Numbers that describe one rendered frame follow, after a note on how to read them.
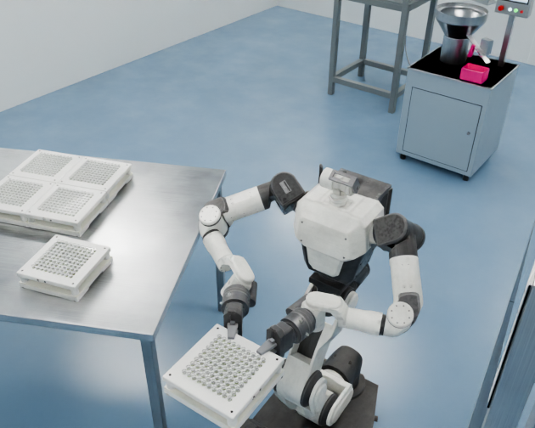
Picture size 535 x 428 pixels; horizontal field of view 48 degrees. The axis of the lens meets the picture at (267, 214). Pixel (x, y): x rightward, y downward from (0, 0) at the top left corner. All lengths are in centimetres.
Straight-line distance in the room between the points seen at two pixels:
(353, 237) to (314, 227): 14
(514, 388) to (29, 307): 163
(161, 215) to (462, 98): 257
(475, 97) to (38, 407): 332
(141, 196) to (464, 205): 251
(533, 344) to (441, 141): 354
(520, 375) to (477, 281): 257
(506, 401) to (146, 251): 154
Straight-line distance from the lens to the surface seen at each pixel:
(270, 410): 281
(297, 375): 229
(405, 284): 191
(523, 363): 130
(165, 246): 248
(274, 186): 210
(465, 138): 463
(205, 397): 169
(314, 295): 190
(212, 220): 208
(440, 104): 461
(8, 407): 325
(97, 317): 223
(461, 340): 347
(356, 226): 195
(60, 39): 622
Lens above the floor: 241
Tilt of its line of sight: 35 degrees down
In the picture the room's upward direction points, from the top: 1 degrees clockwise
